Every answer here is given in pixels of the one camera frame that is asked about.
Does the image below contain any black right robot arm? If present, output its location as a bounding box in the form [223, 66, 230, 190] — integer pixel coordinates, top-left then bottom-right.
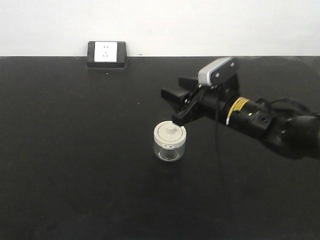
[160, 75, 320, 160]

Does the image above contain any black white power socket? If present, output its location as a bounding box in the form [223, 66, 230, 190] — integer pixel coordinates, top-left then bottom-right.
[86, 41, 128, 69]

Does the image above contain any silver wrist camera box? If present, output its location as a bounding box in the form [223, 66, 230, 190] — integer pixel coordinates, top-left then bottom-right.
[197, 56, 239, 87]

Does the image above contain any glass jar with cream lid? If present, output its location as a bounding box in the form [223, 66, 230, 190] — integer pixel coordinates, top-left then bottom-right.
[153, 120, 187, 162]

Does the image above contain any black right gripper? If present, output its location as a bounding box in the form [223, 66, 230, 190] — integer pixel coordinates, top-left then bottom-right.
[160, 75, 240, 125]

